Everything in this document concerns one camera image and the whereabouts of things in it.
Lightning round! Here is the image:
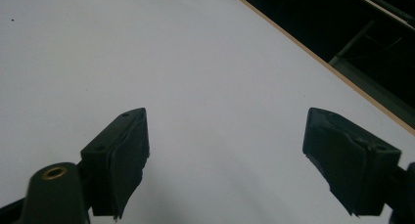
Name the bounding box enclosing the grey metal stand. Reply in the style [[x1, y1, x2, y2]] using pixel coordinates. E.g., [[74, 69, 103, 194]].
[[327, 0, 415, 127]]

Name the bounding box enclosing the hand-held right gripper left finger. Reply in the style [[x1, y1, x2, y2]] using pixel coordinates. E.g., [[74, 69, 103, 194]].
[[79, 107, 151, 222]]

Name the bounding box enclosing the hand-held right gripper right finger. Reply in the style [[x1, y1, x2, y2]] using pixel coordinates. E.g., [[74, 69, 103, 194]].
[[301, 107, 402, 218]]

